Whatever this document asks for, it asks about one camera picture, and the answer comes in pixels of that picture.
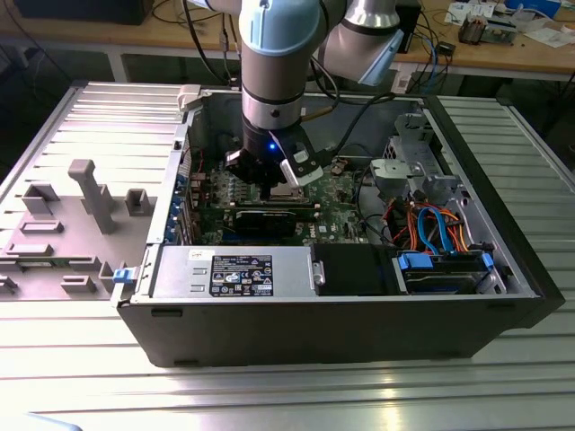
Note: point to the blue case latch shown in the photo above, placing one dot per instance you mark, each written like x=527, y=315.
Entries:
x=122, y=275

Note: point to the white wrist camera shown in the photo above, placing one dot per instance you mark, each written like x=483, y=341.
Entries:
x=302, y=173

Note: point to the printed paper leaflets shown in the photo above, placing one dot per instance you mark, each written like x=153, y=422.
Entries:
x=458, y=11

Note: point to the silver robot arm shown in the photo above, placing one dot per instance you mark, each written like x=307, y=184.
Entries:
x=274, y=67

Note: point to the hard disk in blue carrier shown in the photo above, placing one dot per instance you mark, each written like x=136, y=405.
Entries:
x=440, y=282

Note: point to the grey power supply unit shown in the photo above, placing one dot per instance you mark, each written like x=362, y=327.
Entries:
x=184, y=269

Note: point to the grey parts rack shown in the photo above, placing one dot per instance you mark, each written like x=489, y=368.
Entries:
x=58, y=269

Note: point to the small finned cooler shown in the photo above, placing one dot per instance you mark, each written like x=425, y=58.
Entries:
x=471, y=30

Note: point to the black desktop device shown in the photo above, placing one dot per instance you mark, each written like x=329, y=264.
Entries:
x=81, y=11

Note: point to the black monitor stand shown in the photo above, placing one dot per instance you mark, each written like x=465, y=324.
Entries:
x=412, y=27

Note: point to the grey electronic device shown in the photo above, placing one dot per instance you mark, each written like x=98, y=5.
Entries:
x=501, y=31

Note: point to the white papers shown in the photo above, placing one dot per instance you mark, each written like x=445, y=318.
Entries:
x=550, y=36

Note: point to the black power adapter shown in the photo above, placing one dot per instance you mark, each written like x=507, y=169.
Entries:
x=447, y=48

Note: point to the white board sticker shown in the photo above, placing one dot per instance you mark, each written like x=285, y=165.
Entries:
x=322, y=230

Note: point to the wooden desk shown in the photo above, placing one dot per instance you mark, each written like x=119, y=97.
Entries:
x=81, y=36

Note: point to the small white label box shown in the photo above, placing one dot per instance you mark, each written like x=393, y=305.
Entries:
x=403, y=82

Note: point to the green motherboard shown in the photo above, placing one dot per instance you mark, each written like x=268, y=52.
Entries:
x=334, y=204

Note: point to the black PC case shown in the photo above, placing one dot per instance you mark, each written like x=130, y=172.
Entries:
x=314, y=332

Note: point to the silver CPU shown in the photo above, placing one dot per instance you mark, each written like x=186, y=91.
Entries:
x=289, y=190

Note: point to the metal disk bay cage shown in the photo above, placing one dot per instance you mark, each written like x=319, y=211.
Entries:
x=395, y=173

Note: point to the blue box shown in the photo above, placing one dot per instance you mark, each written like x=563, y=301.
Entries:
x=534, y=4

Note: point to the CPU socket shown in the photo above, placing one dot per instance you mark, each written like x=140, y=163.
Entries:
x=302, y=197

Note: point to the black graphics card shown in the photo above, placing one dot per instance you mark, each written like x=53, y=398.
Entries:
x=265, y=223

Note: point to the blue slot clip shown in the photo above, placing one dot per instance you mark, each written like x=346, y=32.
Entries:
x=176, y=208
x=170, y=233
x=181, y=182

